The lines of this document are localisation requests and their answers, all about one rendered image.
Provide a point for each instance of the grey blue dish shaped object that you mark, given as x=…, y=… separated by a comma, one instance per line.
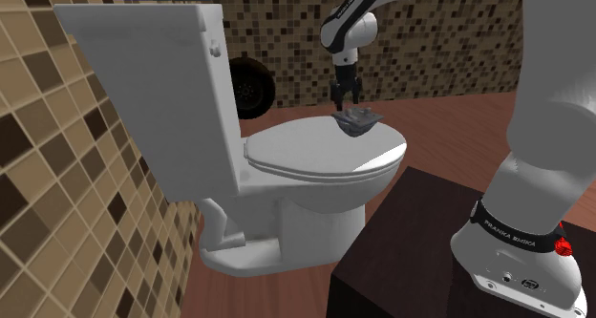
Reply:
x=356, y=120

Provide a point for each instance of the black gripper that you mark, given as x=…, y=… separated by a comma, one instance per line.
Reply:
x=345, y=75

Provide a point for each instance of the black wheel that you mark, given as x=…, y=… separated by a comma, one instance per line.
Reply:
x=251, y=90

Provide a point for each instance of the white toilet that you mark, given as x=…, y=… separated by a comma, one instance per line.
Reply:
x=167, y=103

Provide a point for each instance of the dark wooden robot stand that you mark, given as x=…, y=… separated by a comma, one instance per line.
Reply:
x=400, y=247

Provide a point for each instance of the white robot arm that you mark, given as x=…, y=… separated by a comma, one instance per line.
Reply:
x=535, y=191

